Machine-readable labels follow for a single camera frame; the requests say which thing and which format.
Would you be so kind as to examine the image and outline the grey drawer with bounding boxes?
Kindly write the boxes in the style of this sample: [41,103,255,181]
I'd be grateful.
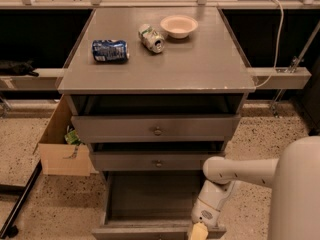
[91,170,228,240]
[71,115,240,144]
[90,151,225,171]

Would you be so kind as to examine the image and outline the white paper bowl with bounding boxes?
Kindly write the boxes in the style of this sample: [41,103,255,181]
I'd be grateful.
[160,15,198,39]

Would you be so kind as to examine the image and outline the grey middle drawer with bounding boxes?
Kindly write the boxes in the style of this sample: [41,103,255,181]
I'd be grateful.
[90,151,225,171]

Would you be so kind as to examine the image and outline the blue soda can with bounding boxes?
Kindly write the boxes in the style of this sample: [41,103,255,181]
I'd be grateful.
[92,40,129,62]

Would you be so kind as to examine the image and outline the white cable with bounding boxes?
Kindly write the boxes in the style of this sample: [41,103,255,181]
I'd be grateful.
[252,0,285,89]

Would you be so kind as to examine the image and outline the cardboard box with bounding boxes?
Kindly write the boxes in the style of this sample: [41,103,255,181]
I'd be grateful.
[38,97,92,176]

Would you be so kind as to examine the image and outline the grey horizontal rail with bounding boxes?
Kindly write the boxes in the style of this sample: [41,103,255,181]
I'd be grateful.
[0,67,311,91]

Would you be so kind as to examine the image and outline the green and silver soda can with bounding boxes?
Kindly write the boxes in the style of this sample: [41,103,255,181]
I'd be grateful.
[138,24,164,54]

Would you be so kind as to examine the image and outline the grey bottom drawer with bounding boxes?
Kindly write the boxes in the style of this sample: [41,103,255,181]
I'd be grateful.
[91,170,228,240]

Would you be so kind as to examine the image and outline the black cart with wheel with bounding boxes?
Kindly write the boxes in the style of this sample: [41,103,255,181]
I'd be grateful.
[301,56,320,136]

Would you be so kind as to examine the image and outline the black floor stand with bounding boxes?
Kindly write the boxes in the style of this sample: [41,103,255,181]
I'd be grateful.
[0,162,42,239]

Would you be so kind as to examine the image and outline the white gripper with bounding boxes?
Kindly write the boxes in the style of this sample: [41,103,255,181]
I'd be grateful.
[188,180,240,240]

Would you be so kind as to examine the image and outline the grey wooden drawer cabinet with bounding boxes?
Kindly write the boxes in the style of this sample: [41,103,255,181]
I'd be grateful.
[57,6,257,185]

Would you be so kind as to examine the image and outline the grey top drawer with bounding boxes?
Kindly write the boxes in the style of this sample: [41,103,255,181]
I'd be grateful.
[71,115,240,144]

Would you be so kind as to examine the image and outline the green packet in box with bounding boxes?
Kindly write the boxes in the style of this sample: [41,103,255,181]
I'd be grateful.
[64,127,81,145]

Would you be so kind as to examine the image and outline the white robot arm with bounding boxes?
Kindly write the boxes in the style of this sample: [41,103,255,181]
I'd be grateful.
[188,136,320,240]

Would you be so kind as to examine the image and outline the metal diagonal strut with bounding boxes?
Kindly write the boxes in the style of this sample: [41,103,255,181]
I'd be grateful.
[266,21,320,118]

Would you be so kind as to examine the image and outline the black object on rail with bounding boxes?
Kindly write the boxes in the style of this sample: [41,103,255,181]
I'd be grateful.
[0,60,39,77]

